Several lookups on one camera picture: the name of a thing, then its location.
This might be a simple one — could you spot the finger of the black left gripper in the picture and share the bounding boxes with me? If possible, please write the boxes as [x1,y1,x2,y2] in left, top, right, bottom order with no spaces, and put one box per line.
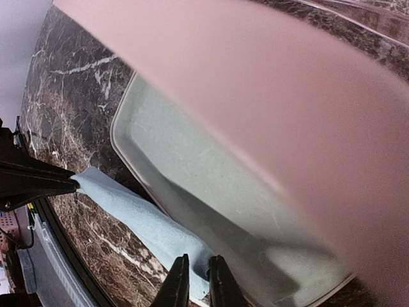
[1,184,80,211]
[1,127,79,191]

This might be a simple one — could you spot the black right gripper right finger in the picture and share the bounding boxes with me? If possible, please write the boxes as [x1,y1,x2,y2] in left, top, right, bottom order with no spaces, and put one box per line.
[209,255,246,307]

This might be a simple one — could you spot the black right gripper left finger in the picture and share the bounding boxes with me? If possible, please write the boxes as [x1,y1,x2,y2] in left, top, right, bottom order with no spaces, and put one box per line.
[153,254,190,307]

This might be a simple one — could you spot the pink glasses case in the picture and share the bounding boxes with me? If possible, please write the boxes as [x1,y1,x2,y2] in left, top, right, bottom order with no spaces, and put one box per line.
[55,1,408,306]

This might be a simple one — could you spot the clear purple lens sunglasses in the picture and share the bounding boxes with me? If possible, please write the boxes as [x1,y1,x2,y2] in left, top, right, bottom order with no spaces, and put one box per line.
[300,0,408,48]

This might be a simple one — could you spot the black front table rail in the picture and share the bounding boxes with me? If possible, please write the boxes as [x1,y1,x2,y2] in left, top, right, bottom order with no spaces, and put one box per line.
[33,198,116,307]

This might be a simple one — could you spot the white slotted cable duct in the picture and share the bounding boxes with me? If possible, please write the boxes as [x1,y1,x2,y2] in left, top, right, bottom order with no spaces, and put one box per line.
[29,214,98,306]

